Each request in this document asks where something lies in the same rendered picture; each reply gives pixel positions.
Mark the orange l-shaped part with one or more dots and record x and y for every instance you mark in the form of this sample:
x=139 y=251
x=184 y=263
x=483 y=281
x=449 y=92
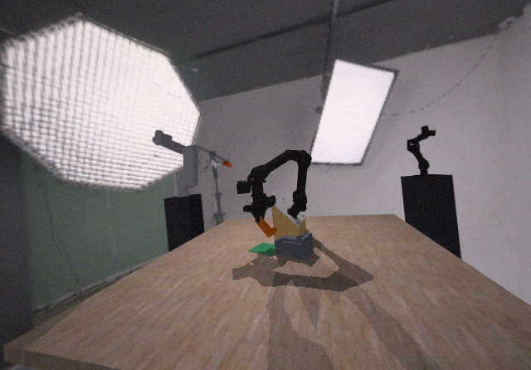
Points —
x=266 y=228

